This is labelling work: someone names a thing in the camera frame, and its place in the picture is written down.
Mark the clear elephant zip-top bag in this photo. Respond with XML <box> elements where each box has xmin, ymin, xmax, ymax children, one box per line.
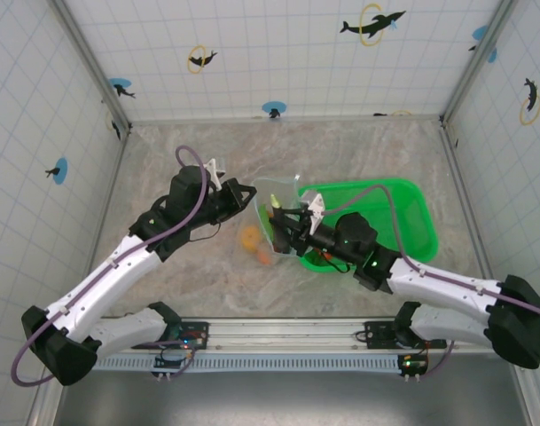
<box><xmin>238</xmin><ymin>174</ymin><xmax>302</xmax><ymax>267</ymax></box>

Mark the orange fruit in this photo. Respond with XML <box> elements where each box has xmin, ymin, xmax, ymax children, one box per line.
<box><xmin>239</xmin><ymin>225</ymin><xmax>261</xmax><ymax>253</ymax></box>

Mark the green plastic mesh basket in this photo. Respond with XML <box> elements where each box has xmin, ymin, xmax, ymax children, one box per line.
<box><xmin>297</xmin><ymin>177</ymin><xmax>440</xmax><ymax>275</ymax></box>

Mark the blue circle dolphin sticker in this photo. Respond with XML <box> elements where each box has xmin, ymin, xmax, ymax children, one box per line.
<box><xmin>262</xmin><ymin>100</ymin><xmax>288</xmax><ymax>120</ymax></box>
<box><xmin>467</xmin><ymin>25</ymin><xmax>499</xmax><ymax>64</ymax></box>
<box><xmin>44</xmin><ymin>157</ymin><xmax>69</xmax><ymax>185</ymax></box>
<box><xmin>108</xmin><ymin>77</ymin><xmax>137</xmax><ymax>99</ymax></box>

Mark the right small controller board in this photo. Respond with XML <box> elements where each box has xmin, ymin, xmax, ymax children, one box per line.
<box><xmin>396</xmin><ymin>352</ymin><xmax>429</xmax><ymax>383</ymax></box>

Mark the small controller board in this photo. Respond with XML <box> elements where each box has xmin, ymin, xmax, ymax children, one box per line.
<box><xmin>396</xmin><ymin>352</ymin><xmax>429</xmax><ymax>383</ymax></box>
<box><xmin>153</xmin><ymin>350</ymin><xmax>195</xmax><ymax>381</ymax></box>

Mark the left small controller board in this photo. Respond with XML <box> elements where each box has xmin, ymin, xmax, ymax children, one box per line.
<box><xmin>153</xmin><ymin>350</ymin><xmax>195</xmax><ymax>381</ymax></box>

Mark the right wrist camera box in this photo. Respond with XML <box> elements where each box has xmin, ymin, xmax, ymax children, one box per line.
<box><xmin>301</xmin><ymin>189</ymin><xmax>327</xmax><ymax>236</ymax></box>

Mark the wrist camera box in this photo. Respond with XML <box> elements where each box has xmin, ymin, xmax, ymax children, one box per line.
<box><xmin>202</xmin><ymin>158</ymin><xmax>229</xmax><ymax>190</ymax></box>
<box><xmin>301</xmin><ymin>189</ymin><xmax>327</xmax><ymax>236</ymax></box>

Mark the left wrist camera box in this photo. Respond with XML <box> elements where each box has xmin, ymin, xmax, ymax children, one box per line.
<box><xmin>202</xmin><ymin>158</ymin><xmax>229</xmax><ymax>190</ymax></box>

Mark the aluminium rear frame bar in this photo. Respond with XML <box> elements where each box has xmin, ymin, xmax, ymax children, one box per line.
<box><xmin>128</xmin><ymin>114</ymin><xmax>446</xmax><ymax>126</ymax></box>

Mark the aluminium mounting rail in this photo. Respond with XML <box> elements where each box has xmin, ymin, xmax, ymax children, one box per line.
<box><xmin>91</xmin><ymin>315</ymin><xmax>497</xmax><ymax>355</ymax></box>

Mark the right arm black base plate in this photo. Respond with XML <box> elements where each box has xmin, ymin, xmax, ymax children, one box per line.
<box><xmin>364</xmin><ymin>319</ymin><xmax>448</xmax><ymax>351</ymax></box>

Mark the aluminium side frame bar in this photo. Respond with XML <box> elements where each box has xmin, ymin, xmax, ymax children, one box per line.
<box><xmin>440</xmin><ymin>120</ymin><xmax>501</xmax><ymax>285</ymax></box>

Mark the small dolphin ring sticker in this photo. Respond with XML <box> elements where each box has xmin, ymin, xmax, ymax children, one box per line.
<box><xmin>187</xmin><ymin>43</ymin><xmax>219</xmax><ymax>75</ymax></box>

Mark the white slotted cable duct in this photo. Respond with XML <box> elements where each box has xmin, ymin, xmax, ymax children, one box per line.
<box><xmin>91</xmin><ymin>353</ymin><xmax>406</xmax><ymax>372</ymax></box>

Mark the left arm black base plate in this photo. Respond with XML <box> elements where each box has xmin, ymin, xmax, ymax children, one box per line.
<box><xmin>156</xmin><ymin>319</ymin><xmax>211</xmax><ymax>351</ymax></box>

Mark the aluminium corner post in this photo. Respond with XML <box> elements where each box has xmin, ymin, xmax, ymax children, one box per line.
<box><xmin>51</xmin><ymin>0</ymin><xmax>133</xmax><ymax>130</ymax></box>
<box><xmin>442</xmin><ymin>0</ymin><xmax>519</xmax><ymax>123</ymax></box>

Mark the large dolphin ring sticker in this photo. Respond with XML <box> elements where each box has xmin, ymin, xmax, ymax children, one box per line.
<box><xmin>339</xmin><ymin>3</ymin><xmax>407</xmax><ymax>48</ymax></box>

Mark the upright dolphin ring sticker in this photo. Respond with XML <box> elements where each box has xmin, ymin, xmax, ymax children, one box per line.
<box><xmin>519</xmin><ymin>77</ymin><xmax>540</xmax><ymax>127</ymax></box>

